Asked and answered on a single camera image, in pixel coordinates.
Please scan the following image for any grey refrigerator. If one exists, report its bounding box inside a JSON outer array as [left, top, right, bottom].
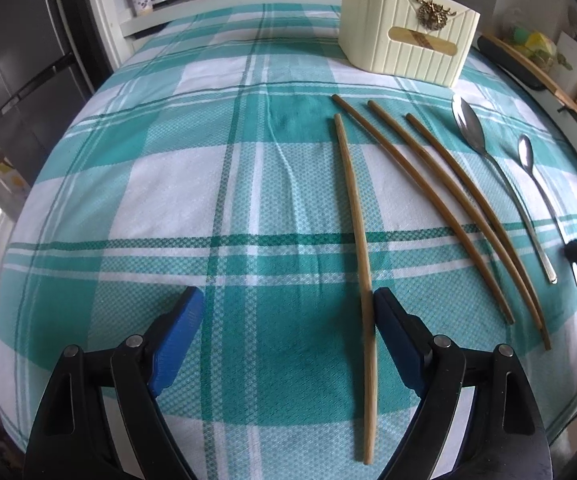
[[0, 0, 96, 148]]

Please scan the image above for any clear plastic bag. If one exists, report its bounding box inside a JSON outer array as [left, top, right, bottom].
[[499, 7, 559, 73]]

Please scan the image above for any cardboard box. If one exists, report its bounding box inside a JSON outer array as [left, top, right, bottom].
[[0, 160, 26, 193]]

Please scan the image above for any cream ribbed utensil holder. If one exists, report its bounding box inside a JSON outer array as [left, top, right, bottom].
[[341, 0, 482, 88]]

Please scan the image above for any black padded roll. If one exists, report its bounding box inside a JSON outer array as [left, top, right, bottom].
[[476, 35, 554, 92]]

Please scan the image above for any white knife holder box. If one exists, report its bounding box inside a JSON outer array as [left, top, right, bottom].
[[556, 30, 577, 86]]

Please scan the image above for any small steel spoon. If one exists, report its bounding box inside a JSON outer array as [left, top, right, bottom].
[[517, 134, 577, 288]]

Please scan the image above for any large steel spoon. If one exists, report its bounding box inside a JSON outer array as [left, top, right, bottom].
[[451, 96, 559, 285]]

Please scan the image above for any wooden cutting board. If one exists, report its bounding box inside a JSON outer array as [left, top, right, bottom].
[[483, 34, 577, 116]]

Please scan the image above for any teal checked tablecloth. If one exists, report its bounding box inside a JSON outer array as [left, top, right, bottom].
[[0, 0, 577, 480]]

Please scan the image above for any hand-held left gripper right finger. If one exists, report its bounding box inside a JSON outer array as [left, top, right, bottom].
[[373, 287, 554, 480]]

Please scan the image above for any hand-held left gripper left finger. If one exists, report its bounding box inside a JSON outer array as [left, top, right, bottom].
[[22, 286, 205, 480]]

